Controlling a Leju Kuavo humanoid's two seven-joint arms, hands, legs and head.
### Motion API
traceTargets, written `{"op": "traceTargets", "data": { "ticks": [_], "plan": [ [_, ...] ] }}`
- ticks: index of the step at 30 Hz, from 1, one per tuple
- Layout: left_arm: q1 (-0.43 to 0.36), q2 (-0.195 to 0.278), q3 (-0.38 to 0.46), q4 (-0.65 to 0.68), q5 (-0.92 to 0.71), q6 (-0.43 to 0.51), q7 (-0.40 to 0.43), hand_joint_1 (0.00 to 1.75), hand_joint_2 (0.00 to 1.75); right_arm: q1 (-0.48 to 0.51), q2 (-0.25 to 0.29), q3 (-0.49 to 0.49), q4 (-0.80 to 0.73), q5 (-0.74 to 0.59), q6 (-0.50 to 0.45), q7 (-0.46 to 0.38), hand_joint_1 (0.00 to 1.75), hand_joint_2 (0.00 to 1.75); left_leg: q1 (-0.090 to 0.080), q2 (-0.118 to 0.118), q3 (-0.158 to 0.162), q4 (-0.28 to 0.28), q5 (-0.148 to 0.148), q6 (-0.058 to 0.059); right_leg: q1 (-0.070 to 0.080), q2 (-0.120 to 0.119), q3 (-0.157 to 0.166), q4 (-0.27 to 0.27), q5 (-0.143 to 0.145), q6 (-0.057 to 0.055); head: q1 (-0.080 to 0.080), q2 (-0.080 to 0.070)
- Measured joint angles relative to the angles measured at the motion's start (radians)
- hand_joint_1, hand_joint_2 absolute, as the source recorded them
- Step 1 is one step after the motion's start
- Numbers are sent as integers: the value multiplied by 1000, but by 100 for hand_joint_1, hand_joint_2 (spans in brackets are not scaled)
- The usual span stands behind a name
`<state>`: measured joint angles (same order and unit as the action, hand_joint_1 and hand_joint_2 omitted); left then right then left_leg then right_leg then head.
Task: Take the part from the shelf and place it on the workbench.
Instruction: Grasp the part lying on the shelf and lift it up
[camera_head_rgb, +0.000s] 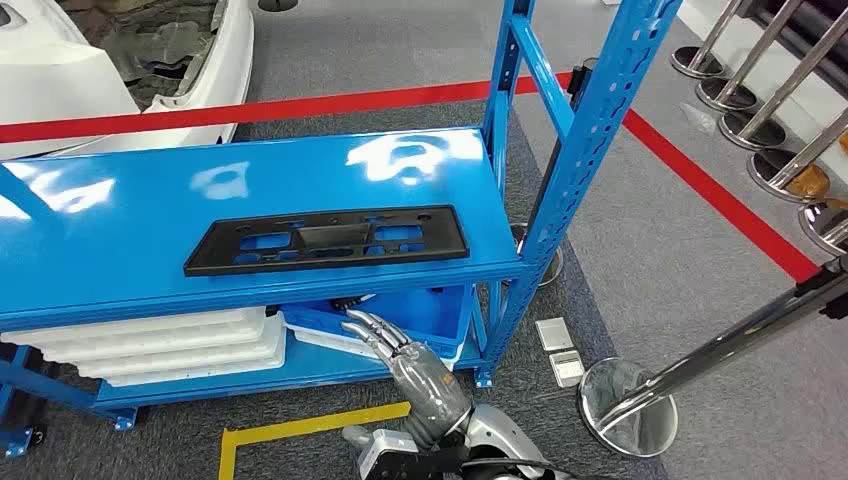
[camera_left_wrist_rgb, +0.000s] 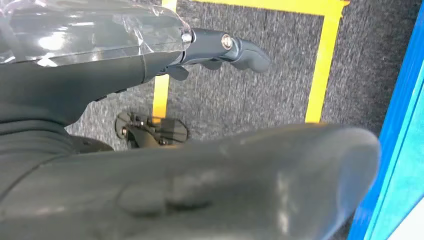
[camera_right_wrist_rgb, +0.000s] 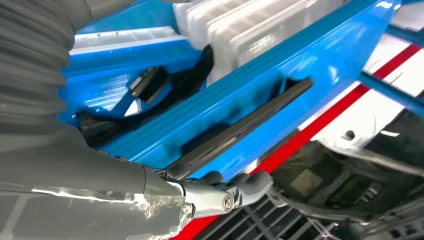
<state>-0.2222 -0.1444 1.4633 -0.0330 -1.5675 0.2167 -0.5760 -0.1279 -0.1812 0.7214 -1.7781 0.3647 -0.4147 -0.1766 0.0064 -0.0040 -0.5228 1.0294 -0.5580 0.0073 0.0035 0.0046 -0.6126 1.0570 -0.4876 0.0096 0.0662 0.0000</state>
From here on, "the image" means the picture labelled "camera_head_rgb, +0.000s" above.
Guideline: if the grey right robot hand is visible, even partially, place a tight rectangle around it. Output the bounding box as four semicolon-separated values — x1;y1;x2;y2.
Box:
339;308;474;435

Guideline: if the long black plastic panel part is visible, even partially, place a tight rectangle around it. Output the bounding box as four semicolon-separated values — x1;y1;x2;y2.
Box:
183;204;471;278

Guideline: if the blue metal shelf rack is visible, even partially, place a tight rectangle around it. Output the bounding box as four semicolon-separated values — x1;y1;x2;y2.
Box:
0;0;684;435

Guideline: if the chrome stanchion behind shelf rack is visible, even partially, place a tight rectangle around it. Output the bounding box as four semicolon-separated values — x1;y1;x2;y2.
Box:
508;56;602;288

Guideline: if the blue plastic bin with parts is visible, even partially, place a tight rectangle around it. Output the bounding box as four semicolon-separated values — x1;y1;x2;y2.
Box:
281;286;475;362

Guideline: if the yellow floor tape square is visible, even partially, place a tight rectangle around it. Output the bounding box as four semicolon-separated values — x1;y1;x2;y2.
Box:
218;401;412;480

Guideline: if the silver floor socket plate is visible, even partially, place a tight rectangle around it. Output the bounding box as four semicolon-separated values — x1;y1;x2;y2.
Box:
535;317;575;352
549;351;586;389

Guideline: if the chrome stanchion with black head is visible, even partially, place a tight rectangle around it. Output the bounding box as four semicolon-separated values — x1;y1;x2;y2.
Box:
578;254;848;460

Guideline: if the long red barrier belt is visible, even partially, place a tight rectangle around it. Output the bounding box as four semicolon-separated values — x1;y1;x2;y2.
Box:
0;71;574;146

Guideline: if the short red barrier belt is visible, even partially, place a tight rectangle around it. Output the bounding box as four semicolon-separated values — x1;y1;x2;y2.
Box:
621;107;823;285

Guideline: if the clear plastic wrapper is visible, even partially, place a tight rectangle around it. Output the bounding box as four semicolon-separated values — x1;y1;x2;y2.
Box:
678;102;720;134

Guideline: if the spare chrome stanchion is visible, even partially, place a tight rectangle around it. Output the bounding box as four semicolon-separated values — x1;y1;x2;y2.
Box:
695;0;796;113
747;109;848;205
670;0;747;81
798;200;848;258
718;6;848;152

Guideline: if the brown packet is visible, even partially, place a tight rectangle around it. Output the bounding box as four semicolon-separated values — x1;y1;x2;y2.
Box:
784;164;831;200

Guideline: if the white car body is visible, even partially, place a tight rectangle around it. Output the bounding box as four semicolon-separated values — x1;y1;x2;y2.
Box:
0;0;256;160

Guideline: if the black camera bracket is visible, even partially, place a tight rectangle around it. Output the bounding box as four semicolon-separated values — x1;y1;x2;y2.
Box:
417;433;480;480

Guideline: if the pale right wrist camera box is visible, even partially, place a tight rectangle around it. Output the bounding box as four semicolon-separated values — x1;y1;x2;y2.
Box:
356;429;420;480

